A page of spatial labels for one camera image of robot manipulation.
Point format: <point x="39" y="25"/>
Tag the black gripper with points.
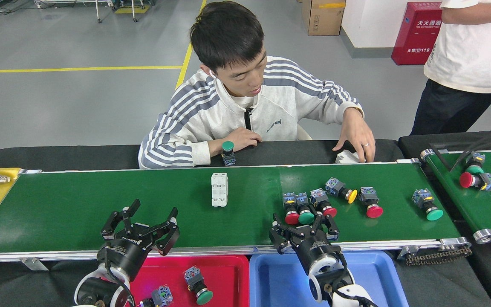
<point x="126" y="256"/>
<point x="316" y="249"/>

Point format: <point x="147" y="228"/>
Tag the yellow head push button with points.
<point x="335" y="186"/>

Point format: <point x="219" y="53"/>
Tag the white circuit breaker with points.
<point x="219" y="189"/>
<point x="347" y="157"/>

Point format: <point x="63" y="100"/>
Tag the long green conveyor belt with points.
<point x="79" y="192"/>

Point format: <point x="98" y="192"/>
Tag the blue plastic tray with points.
<point x="377" y="281"/>

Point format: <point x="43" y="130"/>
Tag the red plastic tray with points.
<point x="228" y="281"/>

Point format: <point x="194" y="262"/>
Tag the short green conveyor belt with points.
<point x="484" y="209"/>

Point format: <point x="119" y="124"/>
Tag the seated person's right hand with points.
<point x="241" y="136"/>

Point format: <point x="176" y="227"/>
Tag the seated person's left hand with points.
<point x="356" y="130"/>

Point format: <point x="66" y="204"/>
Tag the red mushroom push button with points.
<point x="374" y="210"/>

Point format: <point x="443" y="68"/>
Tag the seated person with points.
<point x="211" y="111"/>

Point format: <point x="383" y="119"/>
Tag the brown cardboard box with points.
<point x="323" y="17"/>

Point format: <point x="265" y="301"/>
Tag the yellow floor plate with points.
<point x="131" y="9"/>

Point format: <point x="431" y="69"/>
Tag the red fire extinguisher cabinet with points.
<point x="416" y="38"/>

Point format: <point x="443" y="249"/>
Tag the white wheeled stand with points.
<point x="70" y="4"/>

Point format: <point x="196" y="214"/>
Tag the standing person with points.
<point x="471" y="51"/>

